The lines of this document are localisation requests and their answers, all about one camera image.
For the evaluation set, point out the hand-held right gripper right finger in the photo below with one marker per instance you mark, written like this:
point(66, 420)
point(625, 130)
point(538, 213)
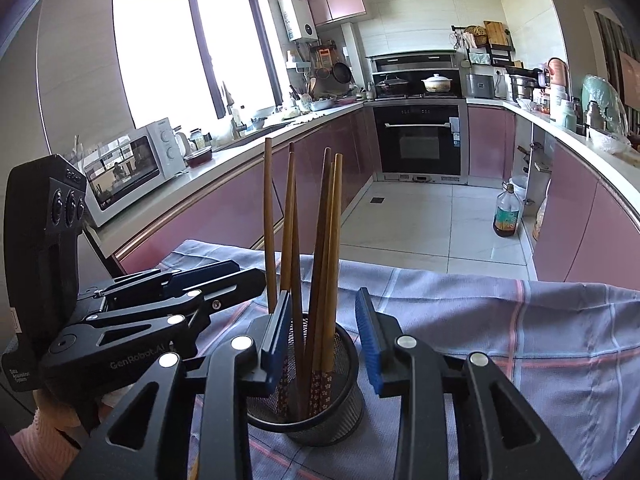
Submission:
point(370, 345)

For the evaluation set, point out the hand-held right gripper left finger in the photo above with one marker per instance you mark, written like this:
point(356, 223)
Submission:
point(277, 340)

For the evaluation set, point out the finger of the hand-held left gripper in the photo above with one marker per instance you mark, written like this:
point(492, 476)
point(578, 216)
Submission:
point(240, 287)
point(200, 272)

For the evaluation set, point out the wooden chopstick red patterned end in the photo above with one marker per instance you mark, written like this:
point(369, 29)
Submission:
point(270, 220)
point(334, 240)
point(297, 270)
point(288, 210)

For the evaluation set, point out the black mesh utensil holder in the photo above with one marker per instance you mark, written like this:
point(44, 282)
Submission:
point(330, 425)

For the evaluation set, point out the bundle of wooden chopsticks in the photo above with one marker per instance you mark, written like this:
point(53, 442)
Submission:
point(320, 240)

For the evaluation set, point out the person's left forearm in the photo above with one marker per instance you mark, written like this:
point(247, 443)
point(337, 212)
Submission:
point(50, 420)

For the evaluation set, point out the pink base cabinet run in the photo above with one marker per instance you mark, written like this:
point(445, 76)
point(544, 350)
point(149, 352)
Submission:
point(225, 195)
point(575, 210)

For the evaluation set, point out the grey plaid tablecloth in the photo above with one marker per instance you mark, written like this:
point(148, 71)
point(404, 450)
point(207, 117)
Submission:
point(475, 320)

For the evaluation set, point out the dark red bowl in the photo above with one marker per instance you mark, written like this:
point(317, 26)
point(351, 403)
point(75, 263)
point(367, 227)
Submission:
point(198, 157)

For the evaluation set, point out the white toaster oven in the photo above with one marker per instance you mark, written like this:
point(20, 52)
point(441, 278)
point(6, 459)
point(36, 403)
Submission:
point(125, 170)

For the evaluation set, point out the steel sink faucet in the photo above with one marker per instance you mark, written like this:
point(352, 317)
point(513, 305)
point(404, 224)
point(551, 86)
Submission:
point(234, 115)

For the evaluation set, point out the plastic oil bottle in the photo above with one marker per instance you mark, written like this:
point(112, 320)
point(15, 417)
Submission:
point(506, 215)

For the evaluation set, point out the metal basin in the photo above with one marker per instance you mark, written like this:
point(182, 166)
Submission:
point(322, 103)

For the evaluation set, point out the black built-in oven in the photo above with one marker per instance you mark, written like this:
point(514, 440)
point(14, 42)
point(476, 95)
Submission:
point(417, 140)

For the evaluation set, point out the kitchen window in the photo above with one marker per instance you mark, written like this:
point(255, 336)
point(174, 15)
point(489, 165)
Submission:
point(160, 60)

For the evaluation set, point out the white bucket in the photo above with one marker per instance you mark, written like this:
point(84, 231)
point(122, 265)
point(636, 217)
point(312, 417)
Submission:
point(519, 187)

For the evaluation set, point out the hanging black frying pan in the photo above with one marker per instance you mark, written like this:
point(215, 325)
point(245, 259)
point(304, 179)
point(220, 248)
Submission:
point(342, 73)

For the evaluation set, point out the black lidded pot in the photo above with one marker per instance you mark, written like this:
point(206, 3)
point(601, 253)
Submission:
point(391, 87)

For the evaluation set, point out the white ceramic casserole pot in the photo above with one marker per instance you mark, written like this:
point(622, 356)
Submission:
point(437, 85)

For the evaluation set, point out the silver countertop appliance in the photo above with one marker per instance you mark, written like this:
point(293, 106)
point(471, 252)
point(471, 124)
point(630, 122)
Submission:
point(480, 85)

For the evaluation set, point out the black range hood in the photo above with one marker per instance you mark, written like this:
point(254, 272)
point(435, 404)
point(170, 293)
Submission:
point(412, 62)

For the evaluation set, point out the steel rice cooker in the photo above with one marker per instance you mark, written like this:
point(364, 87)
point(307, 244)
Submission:
point(523, 87)

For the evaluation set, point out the white bowl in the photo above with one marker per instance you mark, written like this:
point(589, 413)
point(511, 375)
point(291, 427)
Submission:
point(607, 141)

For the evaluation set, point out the pink kettle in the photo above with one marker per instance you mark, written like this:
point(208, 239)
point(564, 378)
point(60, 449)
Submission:
point(556, 75)

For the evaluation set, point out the wooden cutting board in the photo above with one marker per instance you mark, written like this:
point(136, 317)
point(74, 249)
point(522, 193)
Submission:
point(494, 32)

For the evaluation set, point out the pale green food cover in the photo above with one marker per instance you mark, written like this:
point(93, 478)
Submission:
point(602, 97)

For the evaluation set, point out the white wall water heater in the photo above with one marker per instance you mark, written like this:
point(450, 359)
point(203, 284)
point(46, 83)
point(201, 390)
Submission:
point(297, 17)

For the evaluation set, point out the black wall shelf rack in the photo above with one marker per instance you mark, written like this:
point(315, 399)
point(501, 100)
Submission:
point(492, 55)

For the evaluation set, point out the framed wall picture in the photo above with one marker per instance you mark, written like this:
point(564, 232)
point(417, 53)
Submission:
point(631, 77)

